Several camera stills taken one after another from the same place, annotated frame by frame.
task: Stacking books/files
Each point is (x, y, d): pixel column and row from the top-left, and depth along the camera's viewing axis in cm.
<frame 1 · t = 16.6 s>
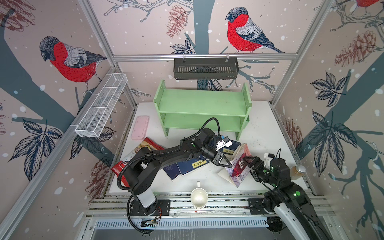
left hand: (232, 166, 69), fingers closed
right hand: (244, 160, 77), fingers open
green wooden two-tier shelf: (192, 109, 84), point 27 cm above the table
pink rectangular case: (140, 128, 107), on the table
blue book yellow label: (185, 166, 87), point 2 cm above the table
pink red illustrated book: (240, 166, 76), point 14 cm above the table

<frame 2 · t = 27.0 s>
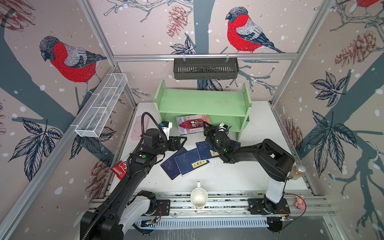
left hand: (183, 135, 77), fingers open
right hand: (202, 119, 86), fingers closed
pink red illustrated book: (191, 124, 86), point 19 cm above the table
blue book: (204, 151, 95), on the table
the other named things where they were.

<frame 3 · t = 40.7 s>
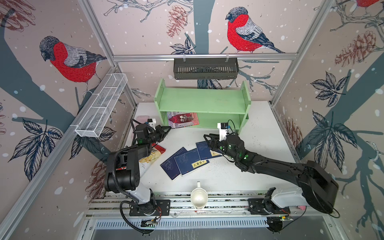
left hand: (173, 124, 89), fingers closed
right hand: (207, 133, 79), fingers open
pink red illustrated book: (181, 119, 96), point 13 cm above the table
the other named things where they were.

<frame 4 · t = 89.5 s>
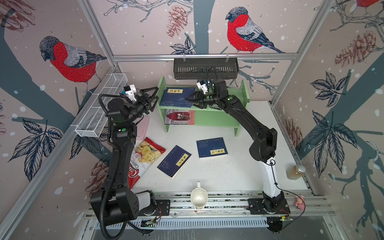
left hand: (161, 90, 65), fingers open
right hand: (189, 99, 80), fingers open
blue book yellow label 2: (176, 96, 86), point 30 cm above the table
amber bottle white cap: (295, 172, 79), point 9 cm above the table
